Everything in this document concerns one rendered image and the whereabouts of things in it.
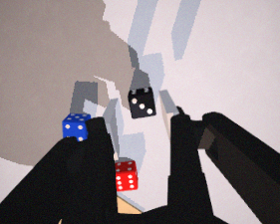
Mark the tan flat mat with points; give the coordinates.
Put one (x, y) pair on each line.
(125, 207)

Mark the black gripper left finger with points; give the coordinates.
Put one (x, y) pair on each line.
(41, 197)

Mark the black die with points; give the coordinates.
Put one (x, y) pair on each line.
(141, 103)

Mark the blue die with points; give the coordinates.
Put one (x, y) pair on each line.
(74, 125)

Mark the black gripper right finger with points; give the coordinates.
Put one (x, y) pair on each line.
(250, 165)

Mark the red die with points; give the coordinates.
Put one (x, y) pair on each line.
(126, 175)

